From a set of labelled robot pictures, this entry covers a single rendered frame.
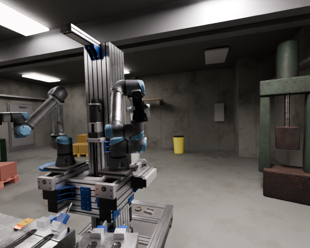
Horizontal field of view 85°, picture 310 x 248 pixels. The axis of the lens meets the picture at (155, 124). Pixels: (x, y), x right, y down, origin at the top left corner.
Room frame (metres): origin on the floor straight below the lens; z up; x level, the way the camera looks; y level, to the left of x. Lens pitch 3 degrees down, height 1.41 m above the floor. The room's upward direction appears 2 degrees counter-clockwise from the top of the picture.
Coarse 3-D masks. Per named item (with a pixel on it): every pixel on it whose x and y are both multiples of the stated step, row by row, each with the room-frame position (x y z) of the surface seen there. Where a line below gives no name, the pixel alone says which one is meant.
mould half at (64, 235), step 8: (32, 224) 0.82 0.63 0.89; (16, 232) 0.77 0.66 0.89; (24, 232) 0.77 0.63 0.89; (40, 232) 0.76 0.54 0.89; (48, 232) 0.76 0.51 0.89; (56, 232) 0.76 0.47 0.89; (64, 232) 0.76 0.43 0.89; (72, 232) 0.77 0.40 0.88; (8, 240) 0.72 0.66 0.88; (32, 240) 0.72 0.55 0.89; (56, 240) 0.71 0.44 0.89; (64, 240) 0.73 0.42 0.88; (72, 240) 0.77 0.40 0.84
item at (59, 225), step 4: (68, 208) 0.83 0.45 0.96; (60, 216) 0.80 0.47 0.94; (64, 216) 0.80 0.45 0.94; (68, 216) 0.81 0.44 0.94; (56, 220) 0.79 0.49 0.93; (60, 220) 0.78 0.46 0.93; (64, 220) 0.79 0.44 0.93; (52, 224) 0.77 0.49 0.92; (56, 224) 0.76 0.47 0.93; (60, 224) 0.76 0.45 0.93; (64, 224) 0.78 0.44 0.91; (48, 228) 0.76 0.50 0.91; (52, 228) 0.75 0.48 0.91; (56, 228) 0.75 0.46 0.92; (60, 228) 0.76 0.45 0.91; (64, 228) 0.78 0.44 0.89; (60, 232) 0.76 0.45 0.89
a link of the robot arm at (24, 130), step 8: (56, 88) 1.36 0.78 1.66; (64, 88) 1.43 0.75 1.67; (56, 96) 1.32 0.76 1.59; (64, 96) 1.38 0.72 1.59; (48, 104) 1.28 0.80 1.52; (56, 104) 1.33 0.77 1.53; (40, 112) 1.25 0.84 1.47; (48, 112) 1.29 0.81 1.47; (32, 120) 1.21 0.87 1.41; (40, 120) 1.25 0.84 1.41; (16, 128) 1.19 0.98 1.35; (24, 128) 1.16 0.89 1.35; (32, 128) 1.22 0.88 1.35
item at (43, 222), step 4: (52, 216) 0.87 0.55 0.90; (56, 216) 0.87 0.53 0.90; (36, 220) 0.81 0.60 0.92; (40, 220) 0.81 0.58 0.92; (44, 220) 0.81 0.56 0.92; (48, 220) 0.82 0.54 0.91; (52, 220) 0.84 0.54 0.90; (36, 224) 0.81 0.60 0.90; (40, 224) 0.80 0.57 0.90; (44, 224) 0.80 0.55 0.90; (48, 224) 0.82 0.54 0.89
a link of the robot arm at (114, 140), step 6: (114, 138) 1.21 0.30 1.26; (120, 138) 1.19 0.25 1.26; (126, 138) 1.23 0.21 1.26; (114, 144) 1.18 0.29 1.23; (120, 144) 1.18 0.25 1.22; (126, 144) 1.19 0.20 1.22; (114, 150) 1.18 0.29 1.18; (120, 150) 1.18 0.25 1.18; (126, 150) 1.19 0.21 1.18; (114, 156) 1.18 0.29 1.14
